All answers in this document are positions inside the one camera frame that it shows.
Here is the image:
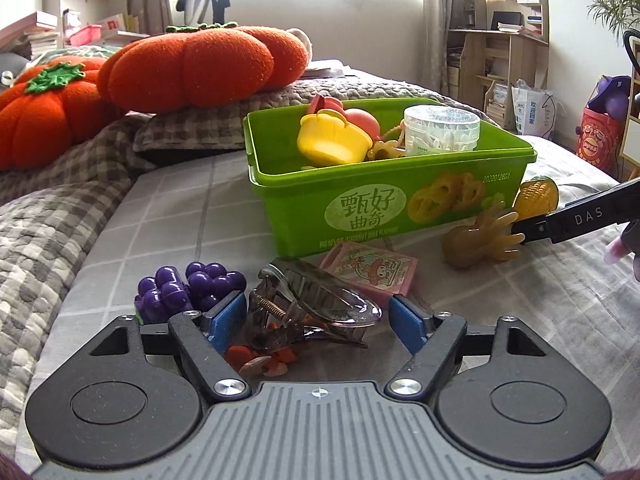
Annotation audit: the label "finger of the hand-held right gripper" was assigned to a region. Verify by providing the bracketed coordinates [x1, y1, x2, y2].
[511, 215, 557, 247]

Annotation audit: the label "smoky translucent hair claw clip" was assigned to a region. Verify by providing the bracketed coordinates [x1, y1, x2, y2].
[243, 256, 383, 352]

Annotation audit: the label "green plastic box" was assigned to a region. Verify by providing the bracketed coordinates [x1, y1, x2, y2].
[242, 98, 538, 257]

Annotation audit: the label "white papers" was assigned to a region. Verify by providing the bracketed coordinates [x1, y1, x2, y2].
[300, 59, 361, 80]

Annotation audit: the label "amber hand-shaped toy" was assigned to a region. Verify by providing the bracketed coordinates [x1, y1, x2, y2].
[442, 209, 523, 267]

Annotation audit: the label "wooden desk shelf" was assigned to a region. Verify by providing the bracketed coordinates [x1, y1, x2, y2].
[446, 0, 551, 133]

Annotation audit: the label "clear cotton swab jar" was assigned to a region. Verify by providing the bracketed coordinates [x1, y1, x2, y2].
[402, 105, 482, 157]

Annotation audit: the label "yellow toy corn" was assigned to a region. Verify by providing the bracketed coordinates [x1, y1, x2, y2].
[512, 176, 560, 221]

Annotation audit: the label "stack of books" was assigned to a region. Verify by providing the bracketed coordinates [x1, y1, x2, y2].
[0, 10, 61, 61]

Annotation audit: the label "purple plush toy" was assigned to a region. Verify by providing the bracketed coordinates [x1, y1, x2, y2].
[587, 74, 633, 121]

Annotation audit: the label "pink basket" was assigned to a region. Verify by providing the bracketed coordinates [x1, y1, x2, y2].
[67, 24, 103, 47]

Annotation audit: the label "grey checkered quilt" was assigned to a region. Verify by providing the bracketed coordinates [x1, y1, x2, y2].
[0, 65, 501, 411]

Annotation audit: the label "white cabinet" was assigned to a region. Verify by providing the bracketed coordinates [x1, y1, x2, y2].
[619, 30, 640, 166]

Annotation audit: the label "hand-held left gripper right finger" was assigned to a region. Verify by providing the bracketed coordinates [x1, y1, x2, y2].
[385, 294, 548, 402]

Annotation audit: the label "light checked sheet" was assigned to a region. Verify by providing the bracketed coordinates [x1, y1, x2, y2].
[15, 132, 640, 471]

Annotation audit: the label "pink card box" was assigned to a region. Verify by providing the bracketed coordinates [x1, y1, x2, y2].
[319, 241, 418, 297]

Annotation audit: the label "leaf patterned pillow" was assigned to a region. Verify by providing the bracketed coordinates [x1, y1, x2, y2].
[30, 45, 123, 68]

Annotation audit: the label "red white book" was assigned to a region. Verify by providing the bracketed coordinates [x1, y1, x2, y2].
[97, 12, 128, 33]

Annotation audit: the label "white paper bag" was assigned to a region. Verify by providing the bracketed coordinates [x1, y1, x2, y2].
[510, 80, 556, 141]

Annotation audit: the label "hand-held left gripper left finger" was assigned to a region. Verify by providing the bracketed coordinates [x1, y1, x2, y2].
[87, 290, 251, 402]

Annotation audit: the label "person's right hand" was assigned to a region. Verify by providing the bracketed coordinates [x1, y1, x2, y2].
[604, 219, 640, 283]

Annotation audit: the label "red gift bag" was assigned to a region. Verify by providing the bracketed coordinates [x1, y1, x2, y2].
[576, 105, 628, 176]

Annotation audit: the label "small orange pumpkin cushion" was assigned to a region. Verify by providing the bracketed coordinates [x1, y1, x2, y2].
[0, 58, 126, 171]

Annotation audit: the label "white desk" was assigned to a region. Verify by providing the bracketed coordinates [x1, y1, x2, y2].
[102, 30, 151, 46]

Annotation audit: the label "purple toy grapes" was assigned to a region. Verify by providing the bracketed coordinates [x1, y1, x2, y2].
[134, 261, 248, 325]

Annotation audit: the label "large orange pumpkin cushion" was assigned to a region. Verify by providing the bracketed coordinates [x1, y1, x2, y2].
[96, 22, 309, 113]

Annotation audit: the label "small orange toy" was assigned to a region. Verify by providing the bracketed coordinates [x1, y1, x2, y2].
[222, 344, 298, 367]

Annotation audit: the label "yellow toy pot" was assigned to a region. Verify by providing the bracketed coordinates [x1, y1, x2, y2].
[296, 108, 373, 166]

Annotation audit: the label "pink round toy fruit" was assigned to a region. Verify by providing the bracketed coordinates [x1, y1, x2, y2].
[342, 108, 382, 141]

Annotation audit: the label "red toy piece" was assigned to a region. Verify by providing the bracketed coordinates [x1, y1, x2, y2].
[307, 94, 346, 118]

